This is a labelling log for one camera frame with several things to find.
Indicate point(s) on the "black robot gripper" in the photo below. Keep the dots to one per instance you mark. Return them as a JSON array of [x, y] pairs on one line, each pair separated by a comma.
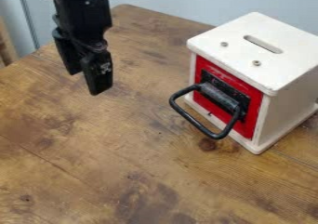
[[82, 22]]

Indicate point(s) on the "red drawer front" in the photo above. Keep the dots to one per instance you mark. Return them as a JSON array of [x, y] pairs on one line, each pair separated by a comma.
[[216, 107]]

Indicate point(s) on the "white wooden drawer box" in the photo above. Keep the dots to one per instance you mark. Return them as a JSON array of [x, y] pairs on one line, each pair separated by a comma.
[[267, 60]]

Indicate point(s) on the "wooden chair edge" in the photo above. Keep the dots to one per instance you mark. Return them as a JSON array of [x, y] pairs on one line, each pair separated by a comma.
[[9, 54]]

